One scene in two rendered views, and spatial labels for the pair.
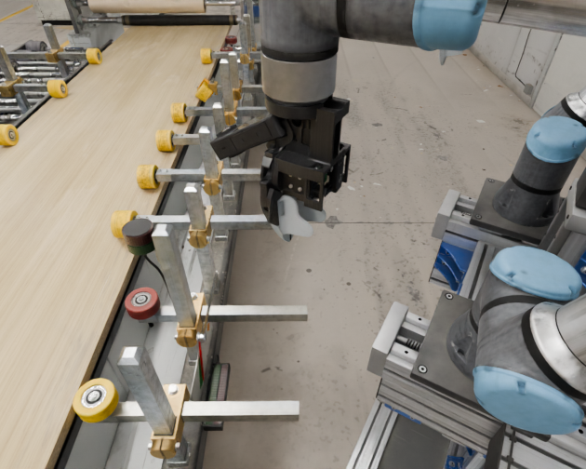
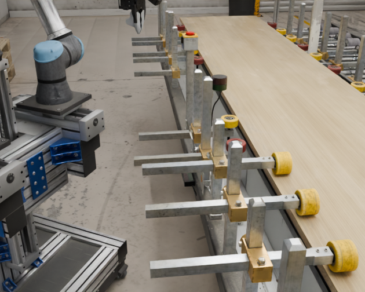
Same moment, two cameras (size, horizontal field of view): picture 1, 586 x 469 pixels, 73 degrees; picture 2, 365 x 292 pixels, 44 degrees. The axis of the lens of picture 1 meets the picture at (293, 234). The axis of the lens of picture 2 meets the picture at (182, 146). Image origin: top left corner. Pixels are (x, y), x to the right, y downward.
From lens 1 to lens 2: 2.26 m
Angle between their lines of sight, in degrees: 112
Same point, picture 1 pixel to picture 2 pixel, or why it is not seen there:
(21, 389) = (263, 119)
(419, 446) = (54, 274)
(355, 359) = not seen: outside the picture
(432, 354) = (79, 97)
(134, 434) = not seen: hidden behind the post
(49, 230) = (347, 171)
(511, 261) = (57, 44)
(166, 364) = not seen: hidden behind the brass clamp
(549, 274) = (47, 43)
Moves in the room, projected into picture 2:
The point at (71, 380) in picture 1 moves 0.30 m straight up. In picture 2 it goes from (244, 121) to (249, 56)
